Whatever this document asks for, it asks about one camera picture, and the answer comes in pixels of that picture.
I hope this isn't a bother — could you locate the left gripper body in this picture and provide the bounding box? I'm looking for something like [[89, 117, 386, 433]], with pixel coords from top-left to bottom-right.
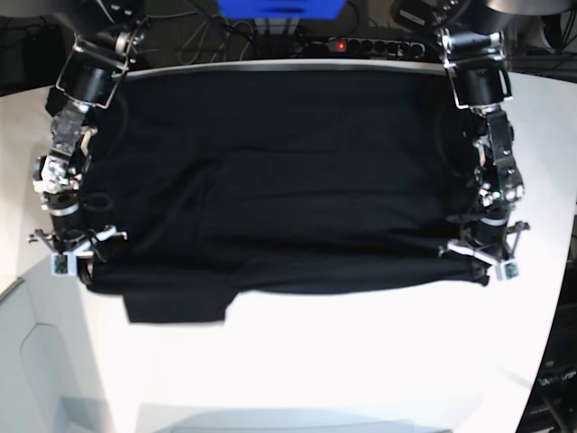
[[460, 214, 508, 257]]

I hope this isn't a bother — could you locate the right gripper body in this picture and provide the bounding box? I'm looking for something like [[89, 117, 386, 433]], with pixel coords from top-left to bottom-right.
[[49, 209, 87, 248]]

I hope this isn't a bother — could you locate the black T-shirt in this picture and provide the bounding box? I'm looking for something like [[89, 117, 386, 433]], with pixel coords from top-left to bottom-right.
[[81, 70, 476, 323]]

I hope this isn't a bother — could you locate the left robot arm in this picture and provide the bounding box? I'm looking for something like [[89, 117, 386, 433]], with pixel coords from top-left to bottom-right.
[[391, 1, 575, 281]]

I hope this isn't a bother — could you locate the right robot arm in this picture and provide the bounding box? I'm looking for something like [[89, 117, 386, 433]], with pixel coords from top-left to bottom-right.
[[29, 1, 147, 283]]

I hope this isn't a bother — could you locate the black power strip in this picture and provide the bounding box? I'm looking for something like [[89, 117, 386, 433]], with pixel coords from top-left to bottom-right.
[[300, 38, 428, 61]]

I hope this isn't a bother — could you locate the blue box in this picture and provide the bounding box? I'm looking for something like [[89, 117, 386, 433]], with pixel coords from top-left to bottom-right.
[[217, 0, 346, 20]]

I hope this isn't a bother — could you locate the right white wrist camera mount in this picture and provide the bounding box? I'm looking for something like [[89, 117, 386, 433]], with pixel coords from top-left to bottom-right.
[[27, 226, 128, 277]]

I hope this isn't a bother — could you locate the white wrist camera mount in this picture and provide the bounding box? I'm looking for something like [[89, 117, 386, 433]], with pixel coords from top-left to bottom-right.
[[27, 226, 128, 277], [438, 221, 530, 281]]

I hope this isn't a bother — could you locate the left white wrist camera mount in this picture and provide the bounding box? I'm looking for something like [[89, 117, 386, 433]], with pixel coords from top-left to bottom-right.
[[438, 221, 530, 281]]

